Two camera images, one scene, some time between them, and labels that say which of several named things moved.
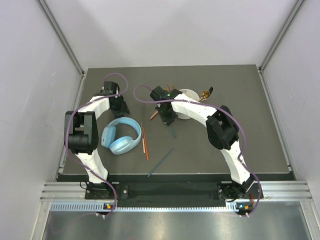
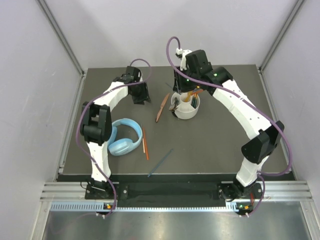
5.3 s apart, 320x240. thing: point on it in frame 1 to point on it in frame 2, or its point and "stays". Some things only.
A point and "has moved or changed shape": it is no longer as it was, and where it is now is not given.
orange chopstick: (146, 150) stays
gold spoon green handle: (206, 94) to (194, 101)
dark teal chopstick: (173, 132) to (168, 85)
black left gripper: (119, 113) to (144, 95)
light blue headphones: (122, 145) stays
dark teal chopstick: (160, 164) stays
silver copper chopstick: (142, 138) stays
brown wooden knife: (154, 114) has moved or changed shape
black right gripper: (166, 120) to (178, 86)
